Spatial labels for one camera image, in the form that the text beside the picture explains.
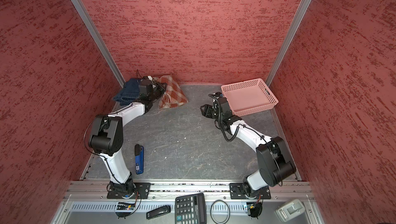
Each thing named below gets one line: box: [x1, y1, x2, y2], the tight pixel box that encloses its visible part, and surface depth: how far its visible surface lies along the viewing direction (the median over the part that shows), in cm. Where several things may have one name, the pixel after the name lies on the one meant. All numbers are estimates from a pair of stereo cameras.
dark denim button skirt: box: [119, 99, 134, 106], surface depth 103 cm
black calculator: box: [174, 193, 208, 224], surface depth 69 cm
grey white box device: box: [275, 198, 306, 222], surface depth 69 cm
